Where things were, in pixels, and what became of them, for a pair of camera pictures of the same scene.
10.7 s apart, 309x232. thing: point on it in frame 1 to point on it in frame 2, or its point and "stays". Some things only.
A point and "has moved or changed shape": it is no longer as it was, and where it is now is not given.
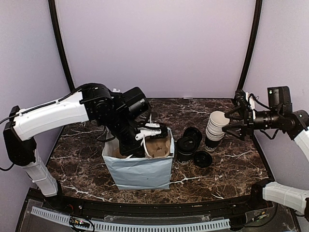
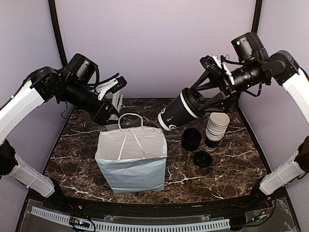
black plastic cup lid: [187, 146] to [194, 100]
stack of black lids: [194, 132] stays
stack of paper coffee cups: [214, 133] stays
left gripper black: [129, 151] to [101, 119]
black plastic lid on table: [203, 159] stays
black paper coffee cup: [185, 159] to [175, 113]
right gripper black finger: [236, 128] to [219, 103]
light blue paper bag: [134, 172] has moved or changed shape
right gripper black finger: [236, 113] to [213, 83]
